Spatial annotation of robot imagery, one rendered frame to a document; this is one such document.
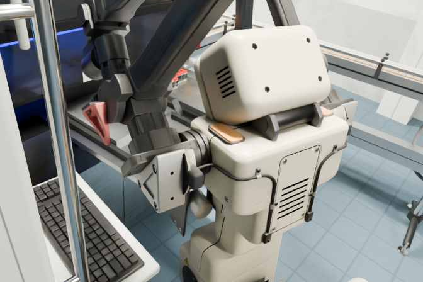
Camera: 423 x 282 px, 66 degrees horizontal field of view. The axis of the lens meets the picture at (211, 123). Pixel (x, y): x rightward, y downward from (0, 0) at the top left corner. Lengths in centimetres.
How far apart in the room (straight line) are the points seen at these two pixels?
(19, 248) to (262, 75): 44
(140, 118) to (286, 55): 27
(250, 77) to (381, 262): 183
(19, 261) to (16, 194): 13
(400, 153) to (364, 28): 202
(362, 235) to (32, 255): 199
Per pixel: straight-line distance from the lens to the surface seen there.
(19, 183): 49
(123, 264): 86
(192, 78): 154
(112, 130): 116
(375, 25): 391
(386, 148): 220
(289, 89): 56
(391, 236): 241
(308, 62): 61
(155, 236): 195
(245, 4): 110
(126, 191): 172
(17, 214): 53
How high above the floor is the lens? 154
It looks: 33 degrees down
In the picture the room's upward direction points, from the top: 8 degrees clockwise
